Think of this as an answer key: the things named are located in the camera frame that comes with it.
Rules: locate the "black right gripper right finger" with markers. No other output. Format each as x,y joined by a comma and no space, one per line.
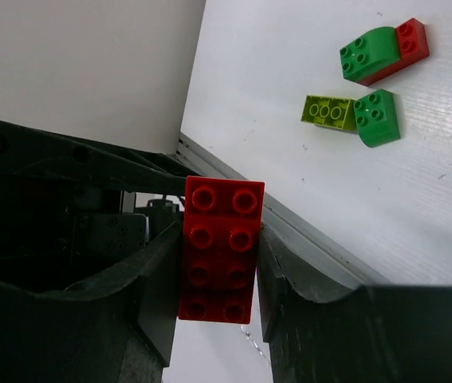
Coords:
320,331

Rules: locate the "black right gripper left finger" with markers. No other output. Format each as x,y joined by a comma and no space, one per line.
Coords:
115,326

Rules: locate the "red long lego brick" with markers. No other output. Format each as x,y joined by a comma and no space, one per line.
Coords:
221,225

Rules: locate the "green curved lego brick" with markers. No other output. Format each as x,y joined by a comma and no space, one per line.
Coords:
376,118

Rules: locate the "lime green lego brick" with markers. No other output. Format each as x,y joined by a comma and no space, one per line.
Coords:
329,112

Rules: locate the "green lego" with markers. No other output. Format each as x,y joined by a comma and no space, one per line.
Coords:
384,51

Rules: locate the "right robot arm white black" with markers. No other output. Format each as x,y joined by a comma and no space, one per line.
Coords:
104,248

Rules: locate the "aluminium table frame rail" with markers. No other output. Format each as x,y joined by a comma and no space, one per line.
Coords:
307,242

